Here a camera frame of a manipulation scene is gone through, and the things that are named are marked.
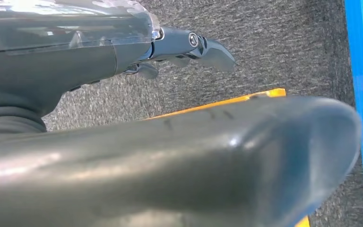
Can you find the yellow tape floor square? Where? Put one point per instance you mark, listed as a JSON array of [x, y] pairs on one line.
[[263, 94]]

